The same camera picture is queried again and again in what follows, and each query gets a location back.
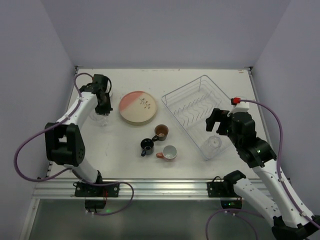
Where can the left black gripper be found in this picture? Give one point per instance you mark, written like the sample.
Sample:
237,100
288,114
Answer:
103,105

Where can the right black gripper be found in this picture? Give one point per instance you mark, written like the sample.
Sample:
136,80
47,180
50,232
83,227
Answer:
217,120

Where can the clear glass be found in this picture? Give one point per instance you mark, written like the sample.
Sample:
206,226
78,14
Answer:
99,120
214,143

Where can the white ceramic bowl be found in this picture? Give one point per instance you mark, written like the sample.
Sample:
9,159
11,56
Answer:
111,94

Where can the cream plate orange patch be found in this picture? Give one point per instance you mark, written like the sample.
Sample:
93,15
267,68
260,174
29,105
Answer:
137,103

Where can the cream plate yellow patch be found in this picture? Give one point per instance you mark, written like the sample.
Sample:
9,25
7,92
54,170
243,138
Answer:
133,123

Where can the cream plate green patch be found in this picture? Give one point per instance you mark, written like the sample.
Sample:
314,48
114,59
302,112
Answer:
147,119

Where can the blue mug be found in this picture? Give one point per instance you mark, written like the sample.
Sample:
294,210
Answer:
147,146

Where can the black mug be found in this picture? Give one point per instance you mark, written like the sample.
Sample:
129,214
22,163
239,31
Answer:
161,132

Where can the pink mug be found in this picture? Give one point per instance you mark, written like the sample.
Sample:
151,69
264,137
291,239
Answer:
169,153

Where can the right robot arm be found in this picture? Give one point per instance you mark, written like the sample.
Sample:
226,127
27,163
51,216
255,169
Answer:
287,215

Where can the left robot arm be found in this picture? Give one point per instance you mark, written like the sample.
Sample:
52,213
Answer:
63,140

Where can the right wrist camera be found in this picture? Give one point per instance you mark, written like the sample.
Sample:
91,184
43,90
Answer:
241,107

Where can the white wire dish rack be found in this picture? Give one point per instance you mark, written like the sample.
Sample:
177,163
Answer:
202,88

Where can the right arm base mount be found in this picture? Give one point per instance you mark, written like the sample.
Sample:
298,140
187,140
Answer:
218,188

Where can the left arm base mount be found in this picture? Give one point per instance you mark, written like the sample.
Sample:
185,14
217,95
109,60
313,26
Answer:
95,196

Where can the aluminium mounting rail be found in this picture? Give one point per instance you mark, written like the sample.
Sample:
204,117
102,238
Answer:
144,189

